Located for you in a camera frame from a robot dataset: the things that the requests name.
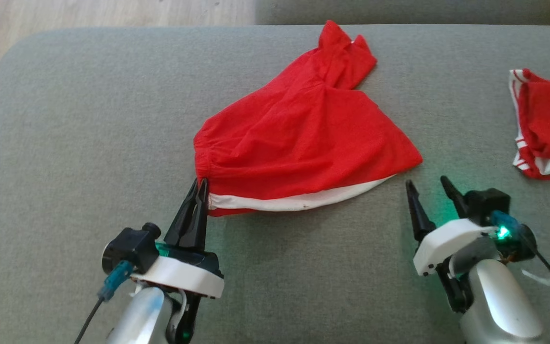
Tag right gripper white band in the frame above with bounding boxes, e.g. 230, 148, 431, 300
405, 176, 500, 313

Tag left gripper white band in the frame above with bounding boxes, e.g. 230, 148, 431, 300
132, 178, 224, 343

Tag red white basketball shorts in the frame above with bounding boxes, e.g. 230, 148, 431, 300
193, 20, 423, 217

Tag grey fabric sofa seat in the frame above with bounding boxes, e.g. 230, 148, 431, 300
0, 24, 550, 344

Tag white zip tie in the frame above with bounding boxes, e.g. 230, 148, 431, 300
522, 270, 550, 287

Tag grey sofa back cushion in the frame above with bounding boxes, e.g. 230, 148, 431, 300
255, 0, 550, 26

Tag blue right cable connector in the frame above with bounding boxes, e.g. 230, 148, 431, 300
490, 210, 519, 240

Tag blue cable connector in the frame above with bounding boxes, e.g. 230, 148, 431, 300
97, 260, 134, 301
490, 210, 519, 240

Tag blue left cable connector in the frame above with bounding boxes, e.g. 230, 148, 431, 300
97, 260, 134, 301

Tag thin black left cable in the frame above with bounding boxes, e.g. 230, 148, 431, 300
74, 297, 105, 344

